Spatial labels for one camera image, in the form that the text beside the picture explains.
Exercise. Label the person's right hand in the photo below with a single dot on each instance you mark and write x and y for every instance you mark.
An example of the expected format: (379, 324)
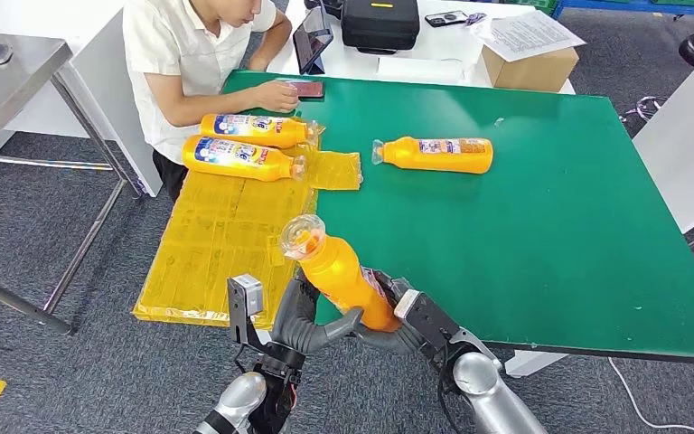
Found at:
(278, 97)

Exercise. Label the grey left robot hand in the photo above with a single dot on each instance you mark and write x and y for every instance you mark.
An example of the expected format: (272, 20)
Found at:
(299, 326)

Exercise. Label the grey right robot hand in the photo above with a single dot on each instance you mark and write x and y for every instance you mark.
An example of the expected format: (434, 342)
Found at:
(398, 287)

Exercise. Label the smartphone with reddish screen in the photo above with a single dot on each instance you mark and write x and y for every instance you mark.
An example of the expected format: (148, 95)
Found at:
(312, 90)

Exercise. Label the orange detergent bottle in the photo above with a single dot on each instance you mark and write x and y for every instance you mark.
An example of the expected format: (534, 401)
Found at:
(341, 275)
(443, 162)
(233, 159)
(245, 129)

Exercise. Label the person's right forearm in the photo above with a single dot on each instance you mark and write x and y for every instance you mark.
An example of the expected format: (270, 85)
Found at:
(215, 108)

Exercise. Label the person's left forearm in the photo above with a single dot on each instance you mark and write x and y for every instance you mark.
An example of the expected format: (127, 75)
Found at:
(272, 39)

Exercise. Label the black tablet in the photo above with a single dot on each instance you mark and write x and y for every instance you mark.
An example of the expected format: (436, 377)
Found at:
(311, 37)

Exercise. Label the person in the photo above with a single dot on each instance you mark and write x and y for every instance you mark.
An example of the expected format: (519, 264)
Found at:
(173, 54)

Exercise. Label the yellow taped cardboard mat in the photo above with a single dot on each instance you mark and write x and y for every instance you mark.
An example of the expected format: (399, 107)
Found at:
(215, 239)

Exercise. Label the black carrying case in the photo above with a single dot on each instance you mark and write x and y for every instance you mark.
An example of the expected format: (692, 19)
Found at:
(380, 24)

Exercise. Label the white table foot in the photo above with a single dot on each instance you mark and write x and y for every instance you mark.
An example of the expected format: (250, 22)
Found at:
(531, 363)

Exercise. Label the white desk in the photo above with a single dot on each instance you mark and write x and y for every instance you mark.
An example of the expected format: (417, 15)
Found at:
(443, 45)

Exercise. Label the black smartphone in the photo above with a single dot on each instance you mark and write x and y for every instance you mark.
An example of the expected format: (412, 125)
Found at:
(446, 18)

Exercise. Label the small purple item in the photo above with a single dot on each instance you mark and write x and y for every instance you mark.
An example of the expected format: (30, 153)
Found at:
(476, 18)

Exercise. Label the brown cardboard box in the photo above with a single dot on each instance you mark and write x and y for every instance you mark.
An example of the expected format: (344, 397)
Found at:
(526, 72)

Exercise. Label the printed paper sheet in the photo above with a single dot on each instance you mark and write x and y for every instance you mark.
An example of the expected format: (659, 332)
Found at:
(526, 35)

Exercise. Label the white panel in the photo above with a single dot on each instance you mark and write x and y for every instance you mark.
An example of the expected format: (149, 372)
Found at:
(687, 138)

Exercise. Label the blue metal rack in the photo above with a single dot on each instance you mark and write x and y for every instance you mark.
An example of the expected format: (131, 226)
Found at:
(622, 5)

